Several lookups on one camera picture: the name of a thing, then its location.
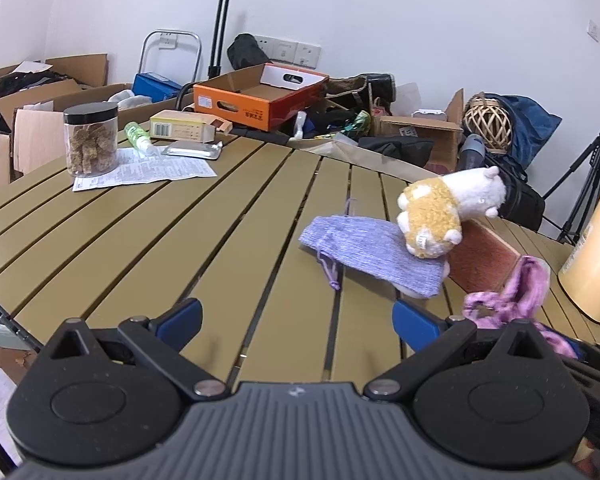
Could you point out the yellow and white plush toy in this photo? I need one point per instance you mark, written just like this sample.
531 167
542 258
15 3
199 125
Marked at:
430 210

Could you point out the grey blue bottle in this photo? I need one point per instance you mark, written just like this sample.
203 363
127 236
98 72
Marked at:
472 152

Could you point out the purple knit sock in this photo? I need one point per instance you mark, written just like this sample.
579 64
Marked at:
527 285

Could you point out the orange cardboard box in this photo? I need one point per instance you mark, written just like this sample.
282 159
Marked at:
240 107

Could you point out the wicker ball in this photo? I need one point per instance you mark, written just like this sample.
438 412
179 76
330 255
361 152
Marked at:
485 120

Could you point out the small open cardboard box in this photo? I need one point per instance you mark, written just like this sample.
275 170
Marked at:
430 132

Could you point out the purple knit pouch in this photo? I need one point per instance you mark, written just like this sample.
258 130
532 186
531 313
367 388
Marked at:
360 245

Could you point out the green bottle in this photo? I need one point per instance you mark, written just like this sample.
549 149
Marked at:
137 135

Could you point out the black duffel bag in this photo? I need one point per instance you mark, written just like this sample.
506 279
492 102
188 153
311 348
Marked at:
525 200

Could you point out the white wall socket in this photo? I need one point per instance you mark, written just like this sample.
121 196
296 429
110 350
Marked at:
285 51
166 41
594 30
309 55

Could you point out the printed paper sheet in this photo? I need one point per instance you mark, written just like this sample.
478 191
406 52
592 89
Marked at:
155 167

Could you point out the dark cloth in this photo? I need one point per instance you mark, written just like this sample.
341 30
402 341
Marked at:
25 80

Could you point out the brown flat box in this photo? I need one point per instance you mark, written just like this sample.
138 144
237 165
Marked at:
480 260

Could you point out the cream carton box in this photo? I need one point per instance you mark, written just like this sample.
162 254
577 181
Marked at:
180 127

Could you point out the black pouch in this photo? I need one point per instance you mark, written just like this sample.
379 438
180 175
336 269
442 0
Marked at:
395 150

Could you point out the silver blister pack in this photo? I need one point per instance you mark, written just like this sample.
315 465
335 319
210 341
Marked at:
190 149

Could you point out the silver metal frame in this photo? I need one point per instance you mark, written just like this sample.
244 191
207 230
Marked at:
172 33

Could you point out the white spray bottle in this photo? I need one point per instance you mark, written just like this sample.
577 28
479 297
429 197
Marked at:
300 125

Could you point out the snack jar with black lid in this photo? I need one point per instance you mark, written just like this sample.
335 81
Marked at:
90 145

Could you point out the cream yellow bottle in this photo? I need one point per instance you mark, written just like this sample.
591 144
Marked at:
595 260

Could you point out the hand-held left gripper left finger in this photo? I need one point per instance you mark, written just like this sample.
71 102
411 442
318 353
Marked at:
180 321

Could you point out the tan folding table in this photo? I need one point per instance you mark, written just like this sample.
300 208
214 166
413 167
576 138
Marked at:
180 240

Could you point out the blue bag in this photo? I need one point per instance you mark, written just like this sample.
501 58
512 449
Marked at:
535 125

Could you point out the cardboard box with pale flap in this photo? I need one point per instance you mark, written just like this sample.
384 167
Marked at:
35 135

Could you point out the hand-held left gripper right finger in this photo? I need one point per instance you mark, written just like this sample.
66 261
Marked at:
415 327

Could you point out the brown patterned bag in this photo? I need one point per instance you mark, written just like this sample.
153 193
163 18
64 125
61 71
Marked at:
347 87

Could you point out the blue crate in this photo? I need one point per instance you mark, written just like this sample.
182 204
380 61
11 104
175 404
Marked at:
155 87

